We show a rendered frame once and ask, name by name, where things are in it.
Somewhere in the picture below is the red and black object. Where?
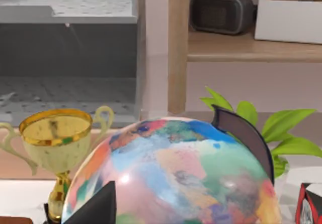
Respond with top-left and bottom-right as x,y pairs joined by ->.
294,183 -> 322,224

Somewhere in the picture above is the white box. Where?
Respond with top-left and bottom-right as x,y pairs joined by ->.
253,0 -> 322,45

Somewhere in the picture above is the gold trophy cup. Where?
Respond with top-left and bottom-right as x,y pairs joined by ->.
0,105 -> 115,224

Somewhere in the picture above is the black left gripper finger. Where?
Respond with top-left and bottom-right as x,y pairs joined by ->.
62,180 -> 117,224

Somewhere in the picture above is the green leafy plant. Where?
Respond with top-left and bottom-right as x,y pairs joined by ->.
199,86 -> 322,179

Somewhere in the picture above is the grey cabinet with dark inside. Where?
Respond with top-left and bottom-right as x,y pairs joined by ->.
0,0 -> 146,129

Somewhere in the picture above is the black speaker box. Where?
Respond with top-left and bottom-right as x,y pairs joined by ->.
189,0 -> 255,36

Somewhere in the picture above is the brown flat object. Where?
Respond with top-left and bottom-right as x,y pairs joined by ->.
0,216 -> 34,224

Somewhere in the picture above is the colourful globe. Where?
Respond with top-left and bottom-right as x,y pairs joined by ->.
61,104 -> 282,224

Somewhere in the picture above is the wooden open shelf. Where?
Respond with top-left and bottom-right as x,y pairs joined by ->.
168,0 -> 322,115

